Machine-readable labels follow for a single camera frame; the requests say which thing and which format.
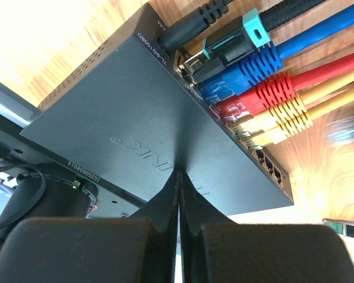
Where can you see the black network switch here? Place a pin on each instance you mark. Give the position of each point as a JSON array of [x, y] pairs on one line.
[[125, 117]]

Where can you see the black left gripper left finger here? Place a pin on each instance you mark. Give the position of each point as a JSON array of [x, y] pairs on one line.
[[139, 248]]

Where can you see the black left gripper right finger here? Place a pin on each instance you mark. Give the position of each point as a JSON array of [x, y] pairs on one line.
[[216, 249]]

